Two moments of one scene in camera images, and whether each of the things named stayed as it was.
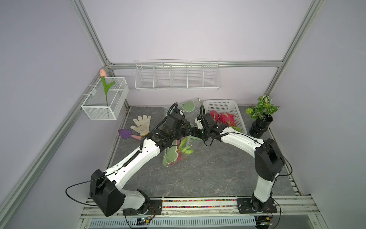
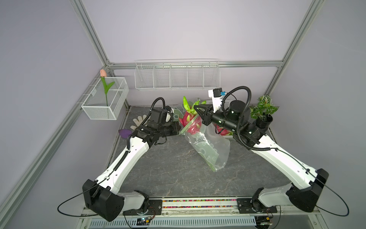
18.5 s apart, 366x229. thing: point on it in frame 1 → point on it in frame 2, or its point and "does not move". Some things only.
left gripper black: [188, 132] → [175, 130]
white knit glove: [143, 127] does not move
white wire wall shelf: [176, 74] does not move
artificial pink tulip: [103, 74] does not move
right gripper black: [194, 131] → [206, 114]
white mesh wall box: [95, 106] does not move
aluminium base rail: [290, 208] does not move
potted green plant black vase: [262, 113] does not move
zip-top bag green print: [185, 148] → [209, 141]
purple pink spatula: [126, 133] does not move
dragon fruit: [182, 148] → [191, 119]
